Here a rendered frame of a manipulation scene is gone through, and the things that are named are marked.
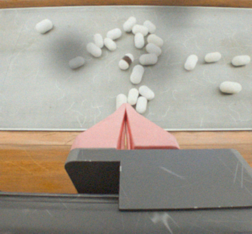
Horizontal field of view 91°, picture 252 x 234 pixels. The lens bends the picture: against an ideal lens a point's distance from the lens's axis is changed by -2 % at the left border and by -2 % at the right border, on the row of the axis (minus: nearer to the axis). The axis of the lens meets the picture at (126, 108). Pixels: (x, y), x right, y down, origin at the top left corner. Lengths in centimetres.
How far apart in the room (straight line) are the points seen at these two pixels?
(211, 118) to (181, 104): 6
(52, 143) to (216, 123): 29
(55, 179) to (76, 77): 19
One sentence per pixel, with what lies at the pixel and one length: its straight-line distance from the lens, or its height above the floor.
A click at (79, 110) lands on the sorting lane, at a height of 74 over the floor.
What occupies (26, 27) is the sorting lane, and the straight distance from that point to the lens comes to 42.
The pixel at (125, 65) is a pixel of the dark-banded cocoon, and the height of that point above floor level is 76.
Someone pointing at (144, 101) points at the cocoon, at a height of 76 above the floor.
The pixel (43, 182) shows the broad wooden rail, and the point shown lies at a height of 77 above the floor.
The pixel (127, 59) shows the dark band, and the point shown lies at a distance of 27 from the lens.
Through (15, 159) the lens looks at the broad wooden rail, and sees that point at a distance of 28.
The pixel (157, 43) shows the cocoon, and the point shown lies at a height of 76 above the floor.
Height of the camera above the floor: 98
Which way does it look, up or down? 76 degrees down
